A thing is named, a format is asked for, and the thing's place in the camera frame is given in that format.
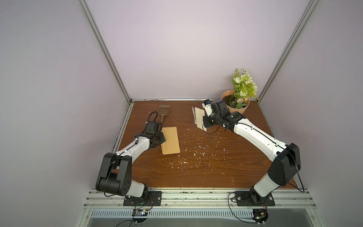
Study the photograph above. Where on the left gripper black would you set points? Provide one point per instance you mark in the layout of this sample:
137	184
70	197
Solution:
162	139

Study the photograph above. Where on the brown plastic slotted scoop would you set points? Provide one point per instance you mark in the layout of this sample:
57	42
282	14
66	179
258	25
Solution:
163	111

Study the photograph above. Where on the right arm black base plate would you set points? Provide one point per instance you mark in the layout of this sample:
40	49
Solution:
248	199

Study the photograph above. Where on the right controller board with cable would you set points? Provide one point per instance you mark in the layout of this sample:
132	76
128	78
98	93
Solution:
259	215

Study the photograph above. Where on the tan paper envelope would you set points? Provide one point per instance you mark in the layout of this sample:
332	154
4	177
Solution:
171	144

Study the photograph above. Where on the aluminium front rail frame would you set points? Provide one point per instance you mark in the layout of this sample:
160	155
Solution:
201	203

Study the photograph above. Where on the cream letter paper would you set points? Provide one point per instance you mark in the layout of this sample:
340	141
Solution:
198	118

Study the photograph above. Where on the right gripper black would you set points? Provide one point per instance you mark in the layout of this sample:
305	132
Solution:
207	120

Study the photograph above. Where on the green white artificial flowers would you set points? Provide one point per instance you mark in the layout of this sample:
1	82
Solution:
243	85

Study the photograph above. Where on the left controller board with cable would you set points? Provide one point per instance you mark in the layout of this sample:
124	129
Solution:
139	216

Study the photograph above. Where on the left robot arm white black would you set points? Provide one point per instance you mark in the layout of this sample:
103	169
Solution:
115	174

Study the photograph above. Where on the controller board with cable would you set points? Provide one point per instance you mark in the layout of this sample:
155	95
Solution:
259	215
139	216

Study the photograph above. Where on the ribbed beige flower pot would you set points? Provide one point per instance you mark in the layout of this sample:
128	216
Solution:
234	105

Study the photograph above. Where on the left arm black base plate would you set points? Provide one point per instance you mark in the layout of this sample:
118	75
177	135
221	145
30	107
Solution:
151	198

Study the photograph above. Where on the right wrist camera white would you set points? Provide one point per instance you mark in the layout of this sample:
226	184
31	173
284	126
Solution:
207	107

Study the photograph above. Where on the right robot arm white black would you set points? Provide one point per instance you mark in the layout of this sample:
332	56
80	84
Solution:
285	158

